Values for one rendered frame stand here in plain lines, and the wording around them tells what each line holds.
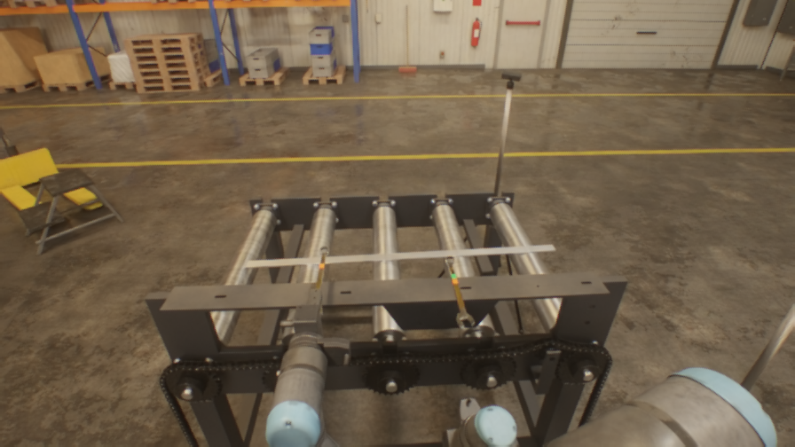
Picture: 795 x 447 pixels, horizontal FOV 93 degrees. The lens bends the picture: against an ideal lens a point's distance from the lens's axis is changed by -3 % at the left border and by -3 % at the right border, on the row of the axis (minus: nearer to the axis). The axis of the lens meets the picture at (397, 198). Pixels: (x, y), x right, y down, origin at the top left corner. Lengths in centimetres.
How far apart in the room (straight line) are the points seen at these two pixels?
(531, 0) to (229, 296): 981
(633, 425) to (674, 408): 5
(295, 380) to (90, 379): 217
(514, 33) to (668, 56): 406
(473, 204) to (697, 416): 165
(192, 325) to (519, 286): 92
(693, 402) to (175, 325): 117
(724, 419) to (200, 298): 107
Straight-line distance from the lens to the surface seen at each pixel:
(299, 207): 206
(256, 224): 192
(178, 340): 135
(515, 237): 180
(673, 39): 1224
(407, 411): 224
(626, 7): 1140
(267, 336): 156
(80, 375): 294
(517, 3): 1031
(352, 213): 205
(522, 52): 1049
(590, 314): 133
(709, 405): 59
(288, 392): 79
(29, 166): 565
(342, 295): 108
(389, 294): 107
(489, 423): 106
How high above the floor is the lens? 189
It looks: 29 degrees down
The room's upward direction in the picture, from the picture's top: straight up
